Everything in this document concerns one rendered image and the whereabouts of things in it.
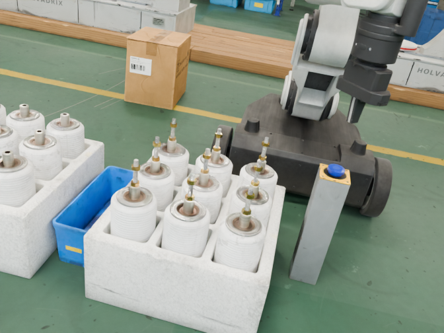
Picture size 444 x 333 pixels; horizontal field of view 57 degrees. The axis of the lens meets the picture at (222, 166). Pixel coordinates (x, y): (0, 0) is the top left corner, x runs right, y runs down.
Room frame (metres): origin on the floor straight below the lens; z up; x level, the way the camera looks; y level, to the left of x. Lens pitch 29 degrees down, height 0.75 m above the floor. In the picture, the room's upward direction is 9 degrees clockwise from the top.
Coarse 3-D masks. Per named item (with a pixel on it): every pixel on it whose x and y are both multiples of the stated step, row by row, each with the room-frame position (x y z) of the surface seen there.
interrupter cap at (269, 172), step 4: (248, 164) 0.92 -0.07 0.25; (252, 164) 0.93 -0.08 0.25; (256, 164) 0.93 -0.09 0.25; (248, 168) 0.90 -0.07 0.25; (252, 168) 0.91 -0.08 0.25; (268, 168) 0.92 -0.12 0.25; (272, 168) 0.92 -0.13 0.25; (248, 172) 0.88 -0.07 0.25; (252, 172) 0.88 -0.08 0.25; (264, 172) 0.90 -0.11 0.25; (268, 172) 0.90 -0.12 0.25; (272, 172) 0.90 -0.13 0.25; (260, 176) 0.87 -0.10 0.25; (264, 176) 0.88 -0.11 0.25; (268, 176) 0.88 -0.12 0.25; (272, 176) 0.88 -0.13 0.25
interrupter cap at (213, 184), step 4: (196, 176) 0.82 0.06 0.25; (212, 176) 0.83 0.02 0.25; (208, 180) 0.82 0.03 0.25; (212, 180) 0.82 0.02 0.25; (216, 180) 0.82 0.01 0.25; (188, 184) 0.78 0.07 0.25; (196, 184) 0.79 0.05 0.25; (208, 184) 0.80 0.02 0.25; (212, 184) 0.80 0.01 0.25; (216, 184) 0.80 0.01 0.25; (196, 188) 0.77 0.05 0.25; (200, 188) 0.77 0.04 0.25; (204, 188) 0.78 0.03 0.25; (208, 188) 0.78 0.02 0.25; (212, 188) 0.78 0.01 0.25; (216, 188) 0.78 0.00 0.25
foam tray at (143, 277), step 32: (96, 224) 0.68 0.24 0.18; (160, 224) 0.72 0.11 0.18; (96, 256) 0.64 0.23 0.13; (128, 256) 0.63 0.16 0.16; (160, 256) 0.62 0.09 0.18; (96, 288) 0.64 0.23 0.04; (128, 288) 0.62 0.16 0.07; (160, 288) 0.61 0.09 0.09; (192, 288) 0.60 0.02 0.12; (224, 288) 0.60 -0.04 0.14; (256, 288) 0.59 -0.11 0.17; (192, 320) 0.60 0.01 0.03; (224, 320) 0.59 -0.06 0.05; (256, 320) 0.58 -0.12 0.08
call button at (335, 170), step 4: (332, 164) 0.85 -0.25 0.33; (328, 168) 0.83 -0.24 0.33; (332, 168) 0.83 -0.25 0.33; (336, 168) 0.83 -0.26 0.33; (340, 168) 0.83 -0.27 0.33; (328, 172) 0.83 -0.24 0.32; (332, 172) 0.82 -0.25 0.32; (336, 172) 0.82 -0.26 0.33; (340, 172) 0.82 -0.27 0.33; (344, 172) 0.83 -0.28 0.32
